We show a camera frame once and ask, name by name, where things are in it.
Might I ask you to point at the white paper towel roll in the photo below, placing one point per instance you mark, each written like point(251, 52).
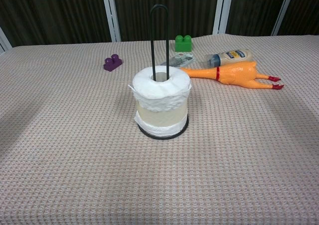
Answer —
point(159, 97)

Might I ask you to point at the textured beige tablecloth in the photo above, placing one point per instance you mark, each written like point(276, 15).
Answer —
point(159, 160)

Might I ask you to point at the flat printed snack packet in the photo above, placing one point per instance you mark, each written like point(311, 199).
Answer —
point(180, 60)

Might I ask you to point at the purple toy building block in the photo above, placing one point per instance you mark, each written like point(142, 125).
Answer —
point(112, 63)

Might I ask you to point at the green toy building block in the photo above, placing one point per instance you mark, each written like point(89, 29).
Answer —
point(183, 44)

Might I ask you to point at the orange rubber chicken toy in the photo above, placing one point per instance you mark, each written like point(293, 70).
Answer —
point(231, 74)

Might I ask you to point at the mayonnaise squeeze bottle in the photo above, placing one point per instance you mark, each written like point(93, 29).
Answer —
point(229, 57)

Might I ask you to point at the white metal frame post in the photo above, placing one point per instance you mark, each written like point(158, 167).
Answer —
point(111, 13)
point(222, 9)
point(282, 10)
point(3, 41)

